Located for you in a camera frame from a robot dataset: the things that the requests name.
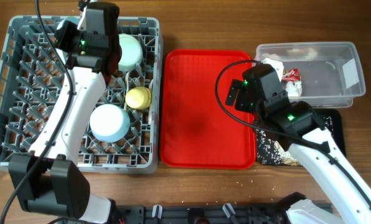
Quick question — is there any red snack wrapper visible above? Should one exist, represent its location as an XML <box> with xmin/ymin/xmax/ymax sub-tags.
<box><xmin>282</xmin><ymin>68</ymin><xmax>301</xmax><ymax>82</ymax></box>

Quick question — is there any white plastic spoon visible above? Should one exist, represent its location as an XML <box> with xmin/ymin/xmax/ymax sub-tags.
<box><xmin>123</xmin><ymin>71</ymin><xmax>131</xmax><ymax>112</ymax></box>

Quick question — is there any yellow plastic cup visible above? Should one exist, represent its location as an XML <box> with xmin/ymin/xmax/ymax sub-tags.
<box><xmin>125</xmin><ymin>86</ymin><xmax>152</xmax><ymax>110</ymax></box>

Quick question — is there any white tissue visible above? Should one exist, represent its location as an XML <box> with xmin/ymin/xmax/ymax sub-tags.
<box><xmin>286</xmin><ymin>81</ymin><xmax>303</xmax><ymax>97</ymax></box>

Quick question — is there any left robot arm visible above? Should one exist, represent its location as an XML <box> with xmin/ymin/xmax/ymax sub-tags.
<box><xmin>7</xmin><ymin>1</ymin><xmax>121</xmax><ymax>223</ymax></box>

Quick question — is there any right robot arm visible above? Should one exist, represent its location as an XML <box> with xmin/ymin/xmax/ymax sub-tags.
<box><xmin>218</xmin><ymin>60</ymin><xmax>371</xmax><ymax>223</ymax></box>

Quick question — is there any grey dishwasher rack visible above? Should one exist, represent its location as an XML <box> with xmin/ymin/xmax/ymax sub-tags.
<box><xmin>0</xmin><ymin>16</ymin><xmax>163</xmax><ymax>174</ymax></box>

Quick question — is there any black waste tray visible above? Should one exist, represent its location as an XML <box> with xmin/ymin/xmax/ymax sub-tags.
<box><xmin>254</xmin><ymin>108</ymin><xmax>346</xmax><ymax>156</ymax></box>

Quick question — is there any red plastic tray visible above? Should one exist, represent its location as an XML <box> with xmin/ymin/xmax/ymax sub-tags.
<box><xmin>159</xmin><ymin>49</ymin><xmax>256</xmax><ymax>169</ymax></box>

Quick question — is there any food scraps and rice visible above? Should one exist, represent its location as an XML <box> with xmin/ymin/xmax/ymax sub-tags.
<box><xmin>255</xmin><ymin>116</ymin><xmax>332</xmax><ymax>167</ymax></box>

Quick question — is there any clear plastic bin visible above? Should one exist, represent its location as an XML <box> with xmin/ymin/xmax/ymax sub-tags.
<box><xmin>255</xmin><ymin>42</ymin><xmax>366</xmax><ymax>108</ymax></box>

